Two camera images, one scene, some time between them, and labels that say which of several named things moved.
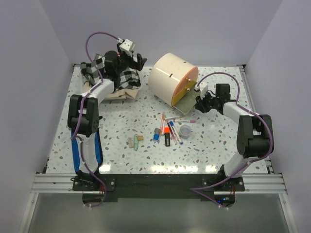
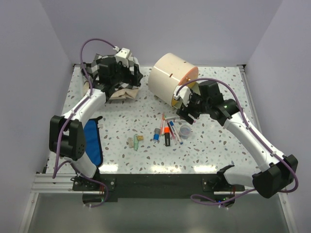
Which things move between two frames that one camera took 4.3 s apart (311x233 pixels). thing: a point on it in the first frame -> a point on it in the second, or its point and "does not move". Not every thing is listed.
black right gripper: x=200 y=103 -> x=184 y=115
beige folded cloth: x=122 y=94 does not move
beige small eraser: x=130 y=142 does not move
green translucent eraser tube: x=136 y=143 does not move
